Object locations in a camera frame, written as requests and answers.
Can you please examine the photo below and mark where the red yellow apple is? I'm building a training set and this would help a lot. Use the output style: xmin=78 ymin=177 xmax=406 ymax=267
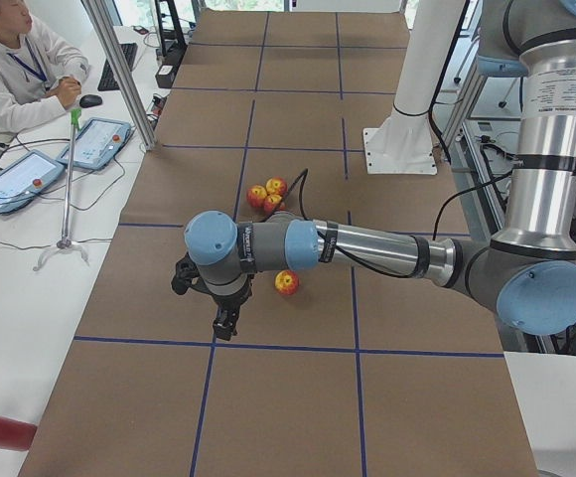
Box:
xmin=263 ymin=194 xmax=286 ymax=215
xmin=274 ymin=269 xmax=300 ymax=296
xmin=265 ymin=177 xmax=288 ymax=197
xmin=246 ymin=185 xmax=268 ymax=209

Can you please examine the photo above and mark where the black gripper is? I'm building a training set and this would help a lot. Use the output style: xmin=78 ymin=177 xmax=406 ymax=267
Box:
xmin=212 ymin=283 xmax=252 ymax=341

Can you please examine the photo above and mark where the red yellow apple back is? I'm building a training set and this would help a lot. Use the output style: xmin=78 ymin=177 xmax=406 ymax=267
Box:
xmin=265 ymin=177 xmax=288 ymax=197

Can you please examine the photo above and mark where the person in white hoodie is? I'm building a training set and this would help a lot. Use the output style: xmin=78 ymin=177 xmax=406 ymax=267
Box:
xmin=0 ymin=1 xmax=89 ymax=133

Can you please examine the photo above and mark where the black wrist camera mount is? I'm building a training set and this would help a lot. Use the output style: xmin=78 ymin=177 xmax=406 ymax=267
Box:
xmin=171 ymin=253 xmax=200 ymax=295

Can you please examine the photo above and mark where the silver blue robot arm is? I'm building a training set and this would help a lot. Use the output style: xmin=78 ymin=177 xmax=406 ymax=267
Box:
xmin=172 ymin=1 xmax=576 ymax=340

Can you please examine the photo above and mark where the metal grabber stick green handle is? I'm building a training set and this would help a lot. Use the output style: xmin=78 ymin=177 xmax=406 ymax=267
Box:
xmin=33 ymin=107 xmax=88 ymax=272

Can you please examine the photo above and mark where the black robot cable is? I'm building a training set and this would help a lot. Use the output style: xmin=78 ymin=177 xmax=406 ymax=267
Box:
xmin=262 ymin=168 xmax=517 ymax=274

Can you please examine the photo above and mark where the blue teach pendant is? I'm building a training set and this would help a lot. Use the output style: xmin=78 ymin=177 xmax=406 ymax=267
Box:
xmin=73 ymin=117 xmax=131 ymax=171
xmin=0 ymin=150 xmax=65 ymax=214

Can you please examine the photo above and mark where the white pedestal column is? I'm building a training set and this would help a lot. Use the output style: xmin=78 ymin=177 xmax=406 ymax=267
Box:
xmin=363 ymin=0 xmax=468 ymax=175

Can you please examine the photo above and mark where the red bottle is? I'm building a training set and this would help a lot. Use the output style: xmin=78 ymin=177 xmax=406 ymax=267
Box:
xmin=0 ymin=415 xmax=38 ymax=451

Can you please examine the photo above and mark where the red yellow apple front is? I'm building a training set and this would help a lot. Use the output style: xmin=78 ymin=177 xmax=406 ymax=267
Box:
xmin=263 ymin=194 xmax=286 ymax=215

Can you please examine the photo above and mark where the black box on table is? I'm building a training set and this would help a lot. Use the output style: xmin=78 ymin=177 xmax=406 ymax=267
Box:
xmin=155 ymin=65 xmax=177 ymax=89

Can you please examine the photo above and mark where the aluminium frame post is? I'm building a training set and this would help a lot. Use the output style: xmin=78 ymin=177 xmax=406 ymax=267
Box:
xmin=82 ymin=0 xmax=156 ymax=151

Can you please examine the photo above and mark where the black computer mouse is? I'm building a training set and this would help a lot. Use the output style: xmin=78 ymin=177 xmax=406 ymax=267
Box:
xmin=78 ymin=94 xmax=103 ymax=108

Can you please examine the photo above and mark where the blue teach pendant far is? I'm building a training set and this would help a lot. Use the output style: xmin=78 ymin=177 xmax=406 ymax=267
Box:
xmin=73 ymin=117 xmax=131 ymax=171

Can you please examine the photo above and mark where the brown paper table mat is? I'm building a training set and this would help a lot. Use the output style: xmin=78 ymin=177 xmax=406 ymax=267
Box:
xmin=21 ymin=12 xmax=536 ymax=476

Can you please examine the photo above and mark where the black keyboard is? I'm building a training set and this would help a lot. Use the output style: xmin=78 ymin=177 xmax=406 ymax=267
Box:
xmin=97 ymin=42 xmax=139 ymax=92

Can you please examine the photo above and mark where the blue teach pendant near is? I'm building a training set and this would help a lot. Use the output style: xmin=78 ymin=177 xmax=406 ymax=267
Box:
xmin=0 ymin=150 xmax=65 ymax=214

